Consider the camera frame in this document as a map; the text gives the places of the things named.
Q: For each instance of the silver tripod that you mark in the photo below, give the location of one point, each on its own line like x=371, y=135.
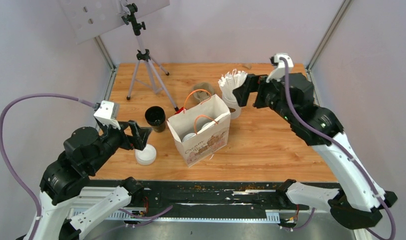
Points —
x=144, y=56

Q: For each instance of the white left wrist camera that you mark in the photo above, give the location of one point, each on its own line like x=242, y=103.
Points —
x=107, y=113

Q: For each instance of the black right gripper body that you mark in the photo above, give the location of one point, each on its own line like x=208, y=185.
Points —
x=267, y=95

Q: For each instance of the brown pulp cup carrier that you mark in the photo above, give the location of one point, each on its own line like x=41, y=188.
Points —
x=203, y=91

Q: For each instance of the red white block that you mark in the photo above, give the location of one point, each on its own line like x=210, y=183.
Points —
x=179, y=110

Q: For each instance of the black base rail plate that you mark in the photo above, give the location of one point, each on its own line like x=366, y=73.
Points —
x=212, y=199

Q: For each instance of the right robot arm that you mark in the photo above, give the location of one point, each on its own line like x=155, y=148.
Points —
x=354, y=205

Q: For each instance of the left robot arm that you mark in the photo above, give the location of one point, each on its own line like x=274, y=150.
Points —
x=85, y=152

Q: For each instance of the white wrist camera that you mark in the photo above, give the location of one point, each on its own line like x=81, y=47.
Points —
x=107, y=113
x=283, y=64

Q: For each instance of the white cup lid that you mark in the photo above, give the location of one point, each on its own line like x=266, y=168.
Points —
x=207, y=126

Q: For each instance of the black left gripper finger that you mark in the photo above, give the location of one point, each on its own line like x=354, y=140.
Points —
x=138, y=139
x=109, y=128

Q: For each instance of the bundle of white wrapped straws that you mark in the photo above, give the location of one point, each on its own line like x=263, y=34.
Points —
x=230, y=81

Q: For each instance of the dark cup of coffee beans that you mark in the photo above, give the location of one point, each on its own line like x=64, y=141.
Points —
x=156, y=118

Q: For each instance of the grey perforated board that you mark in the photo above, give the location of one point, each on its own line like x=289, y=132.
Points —
x=92, y=18

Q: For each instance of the paper bag with orange handles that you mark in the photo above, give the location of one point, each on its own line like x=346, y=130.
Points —
x=191, y=120

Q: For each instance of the lidded coffee cup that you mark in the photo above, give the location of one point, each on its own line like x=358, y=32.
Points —
x=188, y=136

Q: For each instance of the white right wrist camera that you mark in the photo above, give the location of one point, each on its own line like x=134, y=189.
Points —
x=283, y=64

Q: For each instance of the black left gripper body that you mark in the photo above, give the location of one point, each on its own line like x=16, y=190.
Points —
x=124, y=140

